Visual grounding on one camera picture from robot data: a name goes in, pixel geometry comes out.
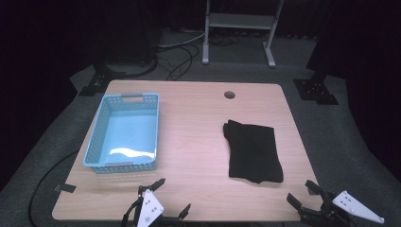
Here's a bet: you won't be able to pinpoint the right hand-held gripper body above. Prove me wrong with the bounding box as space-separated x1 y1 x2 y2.
298 190 386 227

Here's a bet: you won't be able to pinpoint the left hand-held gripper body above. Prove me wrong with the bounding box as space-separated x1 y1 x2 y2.
133 188 182 227

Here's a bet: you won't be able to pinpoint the light blue plastic basket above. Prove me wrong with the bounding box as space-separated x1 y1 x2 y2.
82 92 161 175

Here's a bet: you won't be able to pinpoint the black cloth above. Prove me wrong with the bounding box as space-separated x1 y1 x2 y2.
222 119 285 184

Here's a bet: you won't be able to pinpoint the black tape strip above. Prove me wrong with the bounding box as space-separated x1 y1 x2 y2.
53 183 78 194

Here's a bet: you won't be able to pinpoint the black stand base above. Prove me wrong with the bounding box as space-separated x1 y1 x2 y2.
78 61 128 97
292 70 340 106

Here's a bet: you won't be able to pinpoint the white metal stand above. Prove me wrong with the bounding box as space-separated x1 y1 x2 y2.
201 0 286 69

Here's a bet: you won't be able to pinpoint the left hand-held gripper black cable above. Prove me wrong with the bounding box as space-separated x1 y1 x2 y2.
120 196 144 227

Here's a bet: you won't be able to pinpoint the black floor cable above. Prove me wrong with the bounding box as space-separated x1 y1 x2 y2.
27 149 79 227

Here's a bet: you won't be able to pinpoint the tangled black floor cables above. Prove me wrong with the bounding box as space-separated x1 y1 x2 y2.
153 44 201 81

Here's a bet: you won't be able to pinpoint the white floor cable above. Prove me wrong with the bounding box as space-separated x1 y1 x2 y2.
157 31 206 49

